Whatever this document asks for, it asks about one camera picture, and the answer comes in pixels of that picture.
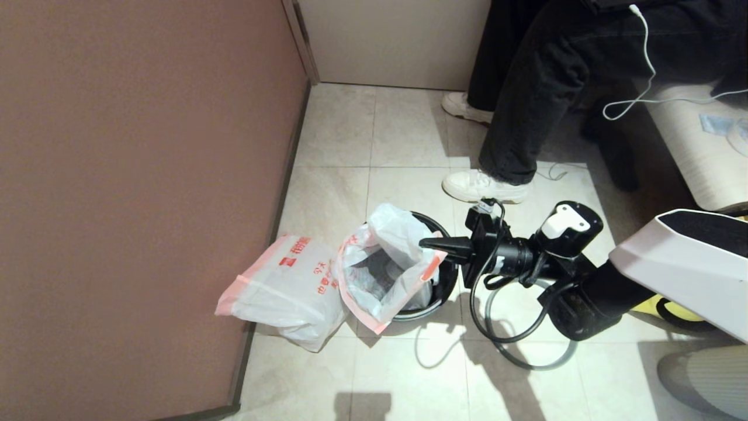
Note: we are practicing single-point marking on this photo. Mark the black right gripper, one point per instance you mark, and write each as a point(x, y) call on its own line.
point(485, 257)

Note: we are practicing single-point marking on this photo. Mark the used translucent trash bag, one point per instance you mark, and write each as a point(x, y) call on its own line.
point(380, 298)

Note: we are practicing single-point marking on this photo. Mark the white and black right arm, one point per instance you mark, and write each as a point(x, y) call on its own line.
point(672, 263)

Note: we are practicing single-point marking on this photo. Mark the black round trash bin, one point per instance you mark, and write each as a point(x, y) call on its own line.
point(447, 275)

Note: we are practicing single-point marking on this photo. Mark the fresh white plastic bag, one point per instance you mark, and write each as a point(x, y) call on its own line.
point(280, 292)

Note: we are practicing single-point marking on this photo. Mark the yellow fabric bag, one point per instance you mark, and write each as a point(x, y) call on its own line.
point(684, 313)

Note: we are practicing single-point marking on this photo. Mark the white left sneaker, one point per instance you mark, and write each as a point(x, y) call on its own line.
point(479, 188)

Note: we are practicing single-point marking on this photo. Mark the white sneaker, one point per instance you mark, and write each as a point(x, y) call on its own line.
point(464, 108)
point(479, 188)

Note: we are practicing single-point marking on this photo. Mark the white right sneaker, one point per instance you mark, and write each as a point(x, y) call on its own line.
point(464, 108)

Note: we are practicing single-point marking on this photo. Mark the person's left black trouser leg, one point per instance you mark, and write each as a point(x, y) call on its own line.
point(526, 117)

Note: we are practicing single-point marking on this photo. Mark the person's black trouser leg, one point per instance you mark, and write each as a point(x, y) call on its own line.
point(526, 117)
point(491, 58)

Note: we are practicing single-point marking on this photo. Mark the person's right black trouser leg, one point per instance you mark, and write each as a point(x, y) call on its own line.
point(491, 58)

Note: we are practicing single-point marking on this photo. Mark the light blue packet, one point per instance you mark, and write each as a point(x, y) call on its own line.
point(716, 124)

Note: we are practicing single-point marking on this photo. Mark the brown textured partition panel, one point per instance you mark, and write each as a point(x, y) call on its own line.
point(117, 204)

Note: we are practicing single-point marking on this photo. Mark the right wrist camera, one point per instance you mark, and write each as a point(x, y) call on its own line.
point(485, 216)

